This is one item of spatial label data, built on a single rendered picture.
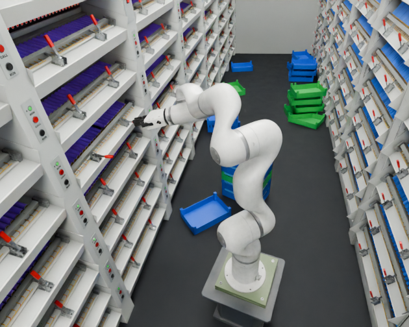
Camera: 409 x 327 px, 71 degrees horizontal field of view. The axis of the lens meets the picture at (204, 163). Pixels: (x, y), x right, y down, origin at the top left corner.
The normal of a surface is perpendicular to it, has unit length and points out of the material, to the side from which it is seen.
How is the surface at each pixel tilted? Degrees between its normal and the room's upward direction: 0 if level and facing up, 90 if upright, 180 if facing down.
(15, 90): 90
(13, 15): 107
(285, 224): 0
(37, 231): 17
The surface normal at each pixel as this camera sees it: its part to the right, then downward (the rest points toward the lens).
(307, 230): -0.06, -0.78
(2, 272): 0.22, -0.72
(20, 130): -0.21, 0.62
